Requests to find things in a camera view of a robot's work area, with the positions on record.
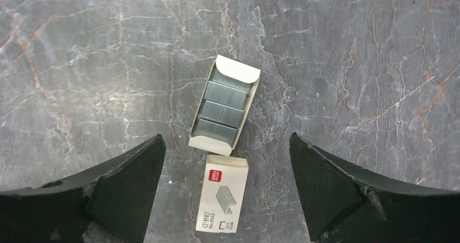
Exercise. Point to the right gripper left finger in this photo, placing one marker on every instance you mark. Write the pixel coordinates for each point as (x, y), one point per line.
(117, 194)

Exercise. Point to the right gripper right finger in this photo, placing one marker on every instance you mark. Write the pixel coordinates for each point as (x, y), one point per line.
(343, 202)

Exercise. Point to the staple box grey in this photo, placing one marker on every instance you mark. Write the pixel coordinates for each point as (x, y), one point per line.
(224, 106)

